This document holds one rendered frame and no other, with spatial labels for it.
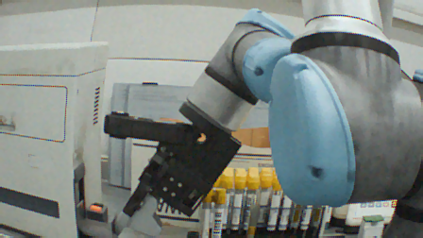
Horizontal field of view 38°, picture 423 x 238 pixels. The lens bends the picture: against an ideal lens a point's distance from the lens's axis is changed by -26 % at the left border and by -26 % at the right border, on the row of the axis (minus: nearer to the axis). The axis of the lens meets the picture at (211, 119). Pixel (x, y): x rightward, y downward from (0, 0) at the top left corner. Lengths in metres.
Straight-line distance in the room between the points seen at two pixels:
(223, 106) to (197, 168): 0.08
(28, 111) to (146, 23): 0.66
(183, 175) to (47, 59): 0.25
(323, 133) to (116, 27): 1.10
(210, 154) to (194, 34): 0.63
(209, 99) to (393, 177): 0.44
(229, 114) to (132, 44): 0.67
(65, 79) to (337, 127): 0.51
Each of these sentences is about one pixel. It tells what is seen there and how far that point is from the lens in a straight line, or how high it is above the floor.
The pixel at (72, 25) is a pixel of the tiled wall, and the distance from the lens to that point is 1.62.
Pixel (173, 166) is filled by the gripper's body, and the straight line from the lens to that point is 0.97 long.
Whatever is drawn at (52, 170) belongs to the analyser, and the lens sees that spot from 0.99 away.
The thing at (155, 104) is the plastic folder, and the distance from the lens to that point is 1.57.
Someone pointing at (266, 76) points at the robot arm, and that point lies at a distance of 0.83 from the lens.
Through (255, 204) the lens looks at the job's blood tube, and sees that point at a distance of 1.09.
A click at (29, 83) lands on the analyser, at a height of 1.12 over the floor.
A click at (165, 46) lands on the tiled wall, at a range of 1.59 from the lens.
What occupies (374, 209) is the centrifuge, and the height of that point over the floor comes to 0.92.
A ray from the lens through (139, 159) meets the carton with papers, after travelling 1.26.
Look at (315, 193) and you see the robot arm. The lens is 0.56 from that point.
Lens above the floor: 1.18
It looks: 6 degrees down
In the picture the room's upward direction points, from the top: 5 degrees clockwise
